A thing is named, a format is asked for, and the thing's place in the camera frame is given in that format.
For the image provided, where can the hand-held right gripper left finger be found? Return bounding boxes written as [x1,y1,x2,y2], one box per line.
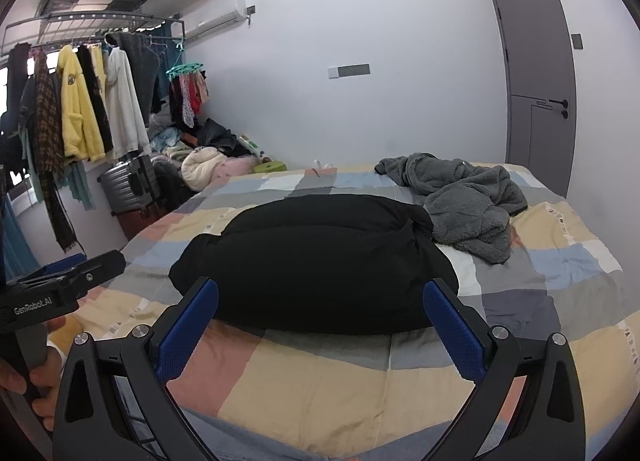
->
[52,277,221,461]

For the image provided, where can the person's left hand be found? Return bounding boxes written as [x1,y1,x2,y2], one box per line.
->
[0,317,68,434]

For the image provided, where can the yellow fleece robe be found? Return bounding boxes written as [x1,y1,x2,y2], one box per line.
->
[57,44,108,163]

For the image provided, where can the pile of mixed clothes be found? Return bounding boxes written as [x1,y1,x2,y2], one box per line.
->
[150,116,288,192]

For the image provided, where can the grey-blue trousers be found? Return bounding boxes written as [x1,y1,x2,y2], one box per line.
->
[185,408,456,461]

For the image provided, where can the brown houndstooth scarf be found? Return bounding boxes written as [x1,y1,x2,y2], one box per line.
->
[32,48,78,252]

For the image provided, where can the black striped hanging garment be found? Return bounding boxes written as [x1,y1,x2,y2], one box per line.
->
[77,46,113,152]

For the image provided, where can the small clothes on clip hanger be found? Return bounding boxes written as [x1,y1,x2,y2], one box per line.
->
[170,72,210,128]

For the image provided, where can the teal clip hanger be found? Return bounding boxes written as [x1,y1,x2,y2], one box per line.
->
[166,62,206,82]

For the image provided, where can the grey fleece jacket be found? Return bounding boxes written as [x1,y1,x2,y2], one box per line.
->
[375,152,529,264]

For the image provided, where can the checked pastel bed blanket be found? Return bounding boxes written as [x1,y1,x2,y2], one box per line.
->
[47,161,640,461]

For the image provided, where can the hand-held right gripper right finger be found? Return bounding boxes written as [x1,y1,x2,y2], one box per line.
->
[422,277,587,461]

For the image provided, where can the white air conditioner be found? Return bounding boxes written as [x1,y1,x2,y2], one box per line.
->
[182,0,249,39]

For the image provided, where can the dark grey hanging sweater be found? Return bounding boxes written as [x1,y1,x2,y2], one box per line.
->
[106,32,162,114]

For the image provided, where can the black down jacket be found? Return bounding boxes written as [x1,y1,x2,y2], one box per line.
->
[169,194,460,334]

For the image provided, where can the white grey wall panel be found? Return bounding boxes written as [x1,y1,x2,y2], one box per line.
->
[327,64,371,78]

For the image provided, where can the black hanging coat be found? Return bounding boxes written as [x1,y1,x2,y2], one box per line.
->
[0,41,36,177]

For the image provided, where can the teal hanging garment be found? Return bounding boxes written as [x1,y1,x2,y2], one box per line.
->
[64,160,96,212]

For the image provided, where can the cream fluffy garment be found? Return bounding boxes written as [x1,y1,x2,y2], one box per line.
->
[181,148,224,190]

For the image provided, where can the silver suitcase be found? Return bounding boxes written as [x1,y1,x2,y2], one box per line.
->
[97,155,168,216]

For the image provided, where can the grey door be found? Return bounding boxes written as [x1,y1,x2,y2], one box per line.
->
[487,0,581,198]

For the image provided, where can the ceiling drying rack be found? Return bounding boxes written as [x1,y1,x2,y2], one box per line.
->
[0,0,186,54]

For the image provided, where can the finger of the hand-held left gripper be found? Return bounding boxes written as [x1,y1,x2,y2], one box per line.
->
[70,249,127,299]
[30,253,87,276]

